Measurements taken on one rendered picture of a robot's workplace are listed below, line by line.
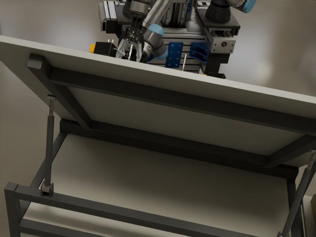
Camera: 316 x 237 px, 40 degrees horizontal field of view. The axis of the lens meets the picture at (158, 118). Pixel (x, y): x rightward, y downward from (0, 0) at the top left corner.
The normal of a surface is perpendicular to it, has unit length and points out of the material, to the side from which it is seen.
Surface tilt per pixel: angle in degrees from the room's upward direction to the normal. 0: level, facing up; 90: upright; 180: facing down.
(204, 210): 0
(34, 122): 0
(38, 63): 40
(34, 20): 0
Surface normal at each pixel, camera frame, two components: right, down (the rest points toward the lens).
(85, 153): 0.12, -0.78
